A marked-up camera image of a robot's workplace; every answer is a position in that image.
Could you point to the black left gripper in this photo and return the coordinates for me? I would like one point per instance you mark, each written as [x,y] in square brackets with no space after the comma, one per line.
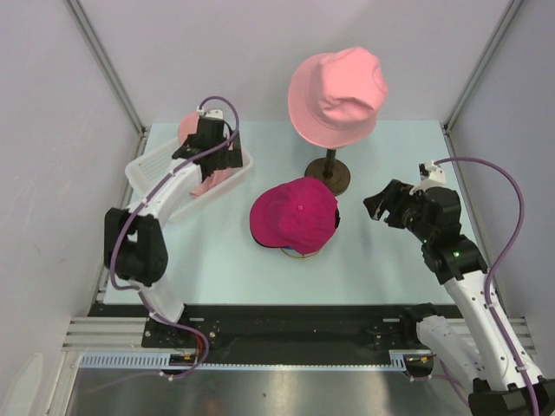
[231,158]

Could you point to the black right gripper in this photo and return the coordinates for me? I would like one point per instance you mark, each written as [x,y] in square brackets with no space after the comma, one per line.
[393,198]

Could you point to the light pink cap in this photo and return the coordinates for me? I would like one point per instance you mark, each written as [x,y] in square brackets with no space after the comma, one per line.
[208,182]

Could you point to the black baseball cap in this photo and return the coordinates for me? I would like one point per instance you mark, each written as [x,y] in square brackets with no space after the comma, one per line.
[337,223]

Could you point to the light pink bucket hat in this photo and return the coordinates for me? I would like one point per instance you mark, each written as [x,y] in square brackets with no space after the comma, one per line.
[334,98]

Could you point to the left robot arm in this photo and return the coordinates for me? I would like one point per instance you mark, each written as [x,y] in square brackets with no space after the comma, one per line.
[135,252]

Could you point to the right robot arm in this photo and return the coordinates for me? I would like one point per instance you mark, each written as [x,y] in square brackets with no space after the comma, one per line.
[494,370]

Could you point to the beige mannequin head stand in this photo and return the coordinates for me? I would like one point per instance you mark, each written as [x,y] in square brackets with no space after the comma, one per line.
[330,171]

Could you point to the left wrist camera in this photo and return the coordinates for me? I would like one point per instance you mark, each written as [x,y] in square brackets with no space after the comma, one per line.
[215,113]

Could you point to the gold wire sphere stand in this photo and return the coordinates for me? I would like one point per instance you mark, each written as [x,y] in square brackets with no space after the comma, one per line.
[289,252]

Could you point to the white cable duct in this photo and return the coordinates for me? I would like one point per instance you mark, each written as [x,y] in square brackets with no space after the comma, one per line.
[392,361]

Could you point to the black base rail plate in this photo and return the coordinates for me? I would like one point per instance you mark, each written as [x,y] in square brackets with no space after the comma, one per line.
[309,334]

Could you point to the aluminium frame post left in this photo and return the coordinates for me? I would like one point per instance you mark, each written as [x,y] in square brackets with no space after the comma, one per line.
[104,62]

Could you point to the aluminium frame post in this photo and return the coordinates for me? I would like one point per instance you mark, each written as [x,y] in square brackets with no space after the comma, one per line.
[104,62]
[492,46]

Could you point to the aluminium frame post right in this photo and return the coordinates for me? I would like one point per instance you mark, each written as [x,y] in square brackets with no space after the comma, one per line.
[492,46]

